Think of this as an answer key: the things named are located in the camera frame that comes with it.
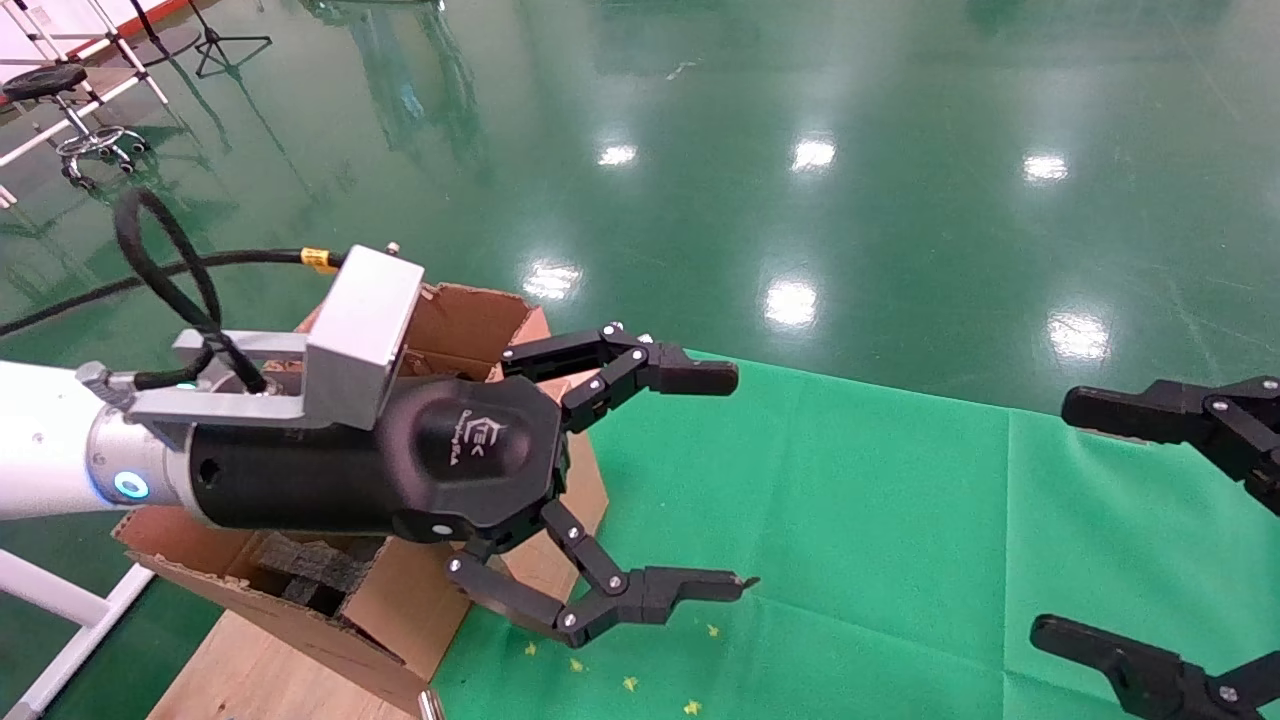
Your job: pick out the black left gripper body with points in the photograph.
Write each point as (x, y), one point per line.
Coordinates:
(330, 480)

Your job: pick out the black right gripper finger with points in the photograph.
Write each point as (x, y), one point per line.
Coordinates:
(1150, 412)
(1140, 670)

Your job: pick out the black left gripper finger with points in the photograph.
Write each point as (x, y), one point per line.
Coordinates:
(690, 375)
(650, 595)

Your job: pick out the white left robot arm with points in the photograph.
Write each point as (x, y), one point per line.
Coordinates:
(40, 440)

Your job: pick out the large open cardboard carton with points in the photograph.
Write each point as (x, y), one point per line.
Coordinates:
(470, 320)

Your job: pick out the black foam block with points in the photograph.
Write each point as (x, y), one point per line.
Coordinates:
(310, 565)

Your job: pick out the green cloth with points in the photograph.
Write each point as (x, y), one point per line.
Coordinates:
(850, 520)

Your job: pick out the black tripod stand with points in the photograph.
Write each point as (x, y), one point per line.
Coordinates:
(214, 42)

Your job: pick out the black round-base stand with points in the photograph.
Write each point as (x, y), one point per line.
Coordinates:
(175, 42)

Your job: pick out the black wheeled stool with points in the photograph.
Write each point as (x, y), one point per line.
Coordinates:
(45, 80)

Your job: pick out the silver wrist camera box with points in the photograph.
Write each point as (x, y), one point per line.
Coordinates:
(360, 320)

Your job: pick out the white table frame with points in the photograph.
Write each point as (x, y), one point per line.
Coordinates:
(50, 590)

